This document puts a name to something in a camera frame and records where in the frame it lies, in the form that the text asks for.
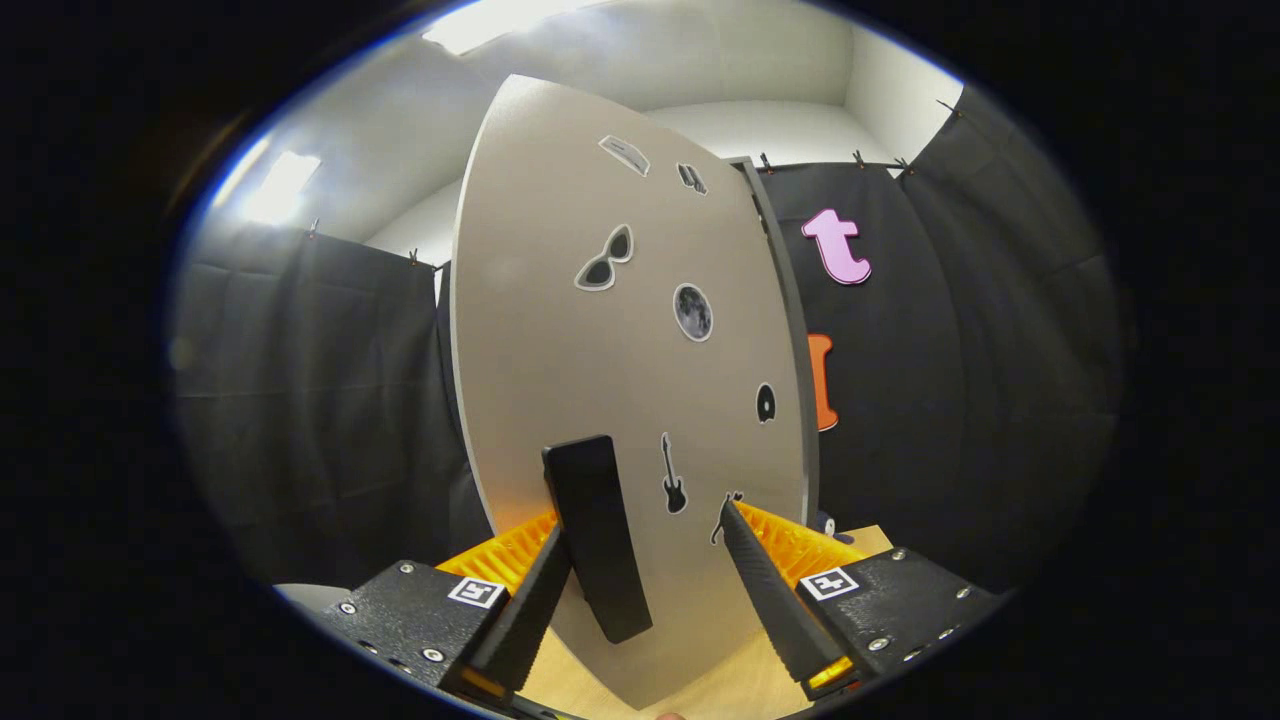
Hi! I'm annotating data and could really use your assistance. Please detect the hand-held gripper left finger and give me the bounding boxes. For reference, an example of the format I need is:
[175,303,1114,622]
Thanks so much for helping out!
[320,510,573,706]

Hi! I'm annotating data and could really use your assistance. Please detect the beige shoe cabinet door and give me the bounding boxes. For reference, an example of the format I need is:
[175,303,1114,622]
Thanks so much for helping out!
[450,73,811,711]

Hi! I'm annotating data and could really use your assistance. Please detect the row of black cloth clips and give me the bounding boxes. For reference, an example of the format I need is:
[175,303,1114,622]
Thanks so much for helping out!
[305,98,961,269]

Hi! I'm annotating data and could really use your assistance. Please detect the black door handle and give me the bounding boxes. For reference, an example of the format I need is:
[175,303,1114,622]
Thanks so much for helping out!
[542,434,654,645]

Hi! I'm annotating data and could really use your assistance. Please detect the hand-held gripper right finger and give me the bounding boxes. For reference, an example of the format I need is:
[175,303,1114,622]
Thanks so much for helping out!
[718,497,1006,701]

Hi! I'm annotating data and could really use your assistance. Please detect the black backdrop cloth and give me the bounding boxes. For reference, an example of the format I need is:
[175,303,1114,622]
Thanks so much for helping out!
[170,85,1126,591]

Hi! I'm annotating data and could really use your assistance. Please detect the small ceiling light panel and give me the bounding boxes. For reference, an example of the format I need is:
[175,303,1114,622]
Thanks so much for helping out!
[240,150,323,226]

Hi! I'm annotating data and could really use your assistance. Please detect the dark grey shoe cabinet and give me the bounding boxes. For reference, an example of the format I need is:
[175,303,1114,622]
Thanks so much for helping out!
[725,155,823,521]

